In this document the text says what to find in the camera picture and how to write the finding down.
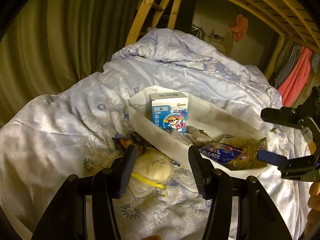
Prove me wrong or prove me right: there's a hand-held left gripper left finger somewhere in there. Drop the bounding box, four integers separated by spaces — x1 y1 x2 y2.
31 144 138 240

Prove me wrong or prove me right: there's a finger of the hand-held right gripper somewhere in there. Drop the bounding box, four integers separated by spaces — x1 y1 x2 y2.
260 107 304 128
257 149 320 180

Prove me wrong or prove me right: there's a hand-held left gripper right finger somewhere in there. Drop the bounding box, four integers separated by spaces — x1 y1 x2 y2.
187 145 293 240

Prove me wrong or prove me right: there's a brown snack packet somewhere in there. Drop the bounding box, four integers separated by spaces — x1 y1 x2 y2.
220 136 267 172

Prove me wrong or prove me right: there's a white cup face mask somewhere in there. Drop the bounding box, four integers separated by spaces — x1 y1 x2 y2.
135 152 173 188

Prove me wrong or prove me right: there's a dark blue snack packet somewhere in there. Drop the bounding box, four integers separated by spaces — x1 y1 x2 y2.
199 142 244 165

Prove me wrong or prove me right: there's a grey item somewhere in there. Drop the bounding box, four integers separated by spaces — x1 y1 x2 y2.
186 125 215 147

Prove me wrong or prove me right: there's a white fabric storage bin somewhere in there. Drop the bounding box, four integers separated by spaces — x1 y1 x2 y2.
128 85 268 179

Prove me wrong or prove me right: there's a blue cartoon print box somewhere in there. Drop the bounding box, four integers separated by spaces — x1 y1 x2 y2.
149 92 188 134

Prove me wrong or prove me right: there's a person's right hand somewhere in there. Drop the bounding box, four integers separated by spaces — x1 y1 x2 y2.
306 181 320 230

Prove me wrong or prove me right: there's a clear zip bag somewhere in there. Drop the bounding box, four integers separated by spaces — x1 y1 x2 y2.
129 152 175 202

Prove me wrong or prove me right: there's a small orange snack packet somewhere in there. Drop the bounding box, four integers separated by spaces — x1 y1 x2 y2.
114 135 150 155

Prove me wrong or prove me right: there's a long pink hanging garment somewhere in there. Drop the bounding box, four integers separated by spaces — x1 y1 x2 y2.
277 46 314 107

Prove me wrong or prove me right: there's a grey hanging garment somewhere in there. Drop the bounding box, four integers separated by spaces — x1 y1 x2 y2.
274 41 302 88

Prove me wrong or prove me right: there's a white cabinet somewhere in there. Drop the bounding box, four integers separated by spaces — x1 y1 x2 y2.
204 34 233 54

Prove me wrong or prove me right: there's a small pink hanging cloth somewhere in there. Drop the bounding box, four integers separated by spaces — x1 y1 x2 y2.
229 14 248 43

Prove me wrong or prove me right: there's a blue floral quilt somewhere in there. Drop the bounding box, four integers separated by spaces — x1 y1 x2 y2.
0 29 320 240

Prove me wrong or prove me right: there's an olive green curtain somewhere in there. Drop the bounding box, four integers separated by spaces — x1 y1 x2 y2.
0 0 150 130

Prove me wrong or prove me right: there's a wooden ladder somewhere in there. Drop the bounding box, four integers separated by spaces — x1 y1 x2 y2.
125 0 187 47

